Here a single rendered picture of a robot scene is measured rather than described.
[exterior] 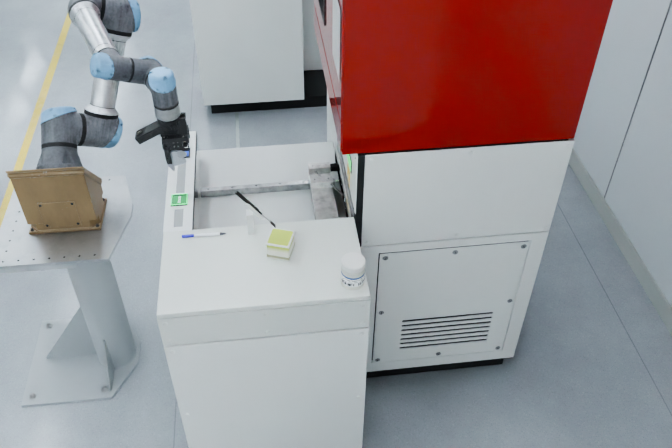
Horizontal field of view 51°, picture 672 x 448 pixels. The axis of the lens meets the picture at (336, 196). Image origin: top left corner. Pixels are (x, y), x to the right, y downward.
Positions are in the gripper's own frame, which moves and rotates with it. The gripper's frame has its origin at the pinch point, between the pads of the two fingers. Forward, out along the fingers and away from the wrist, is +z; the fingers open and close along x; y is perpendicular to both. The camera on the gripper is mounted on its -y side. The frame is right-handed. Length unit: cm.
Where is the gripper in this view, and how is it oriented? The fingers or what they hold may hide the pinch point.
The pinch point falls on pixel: (171, 167)
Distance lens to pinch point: 237.1
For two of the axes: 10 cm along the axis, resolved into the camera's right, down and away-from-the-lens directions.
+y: 9.9, -0.8, 1.0
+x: -1.2, -6.5, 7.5
